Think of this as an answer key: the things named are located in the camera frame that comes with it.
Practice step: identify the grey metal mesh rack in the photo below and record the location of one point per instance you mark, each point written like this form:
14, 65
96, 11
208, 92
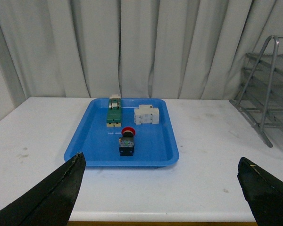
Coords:
260, 99

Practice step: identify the white curtain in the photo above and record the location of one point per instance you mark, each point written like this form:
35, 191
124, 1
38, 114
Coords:
177, 49

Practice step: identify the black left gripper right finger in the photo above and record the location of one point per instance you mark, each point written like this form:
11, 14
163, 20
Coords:
263, 192

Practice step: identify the green terminal block component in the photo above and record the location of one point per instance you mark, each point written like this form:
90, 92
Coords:
114, 115

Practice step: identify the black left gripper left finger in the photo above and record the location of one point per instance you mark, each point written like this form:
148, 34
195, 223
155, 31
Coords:
50, 202

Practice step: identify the blue plastic tray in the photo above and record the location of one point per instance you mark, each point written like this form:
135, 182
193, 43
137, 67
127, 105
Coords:
155, 144

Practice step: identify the red mushroom push button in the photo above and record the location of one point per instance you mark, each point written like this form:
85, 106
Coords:
126, 142

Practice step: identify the white electrical module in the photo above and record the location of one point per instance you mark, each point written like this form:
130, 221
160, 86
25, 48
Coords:
146, 114

